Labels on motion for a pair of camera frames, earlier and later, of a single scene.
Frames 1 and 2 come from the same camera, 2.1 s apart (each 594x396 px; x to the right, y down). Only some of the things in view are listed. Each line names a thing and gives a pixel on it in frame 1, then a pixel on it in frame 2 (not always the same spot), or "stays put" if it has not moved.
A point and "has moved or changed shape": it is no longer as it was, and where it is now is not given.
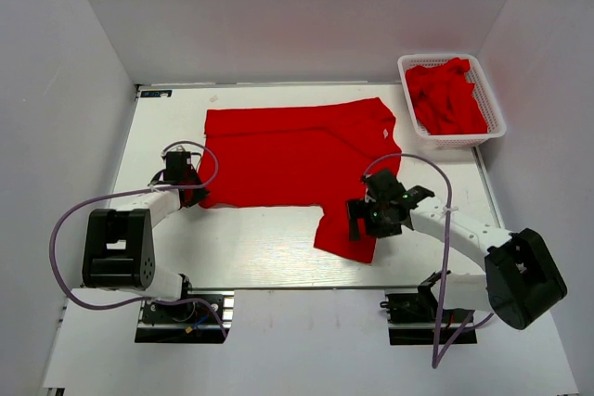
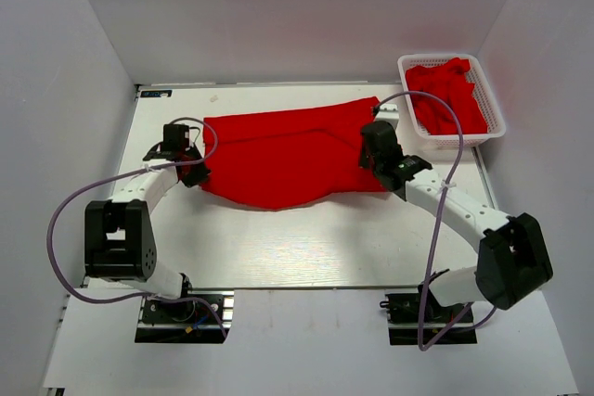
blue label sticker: (156, 93) stays put
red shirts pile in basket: (445, 99) stays put
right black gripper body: (380, 223) -> (368, 161)
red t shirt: (304, 155) has moved or changed shape
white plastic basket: (495, 121) stays put
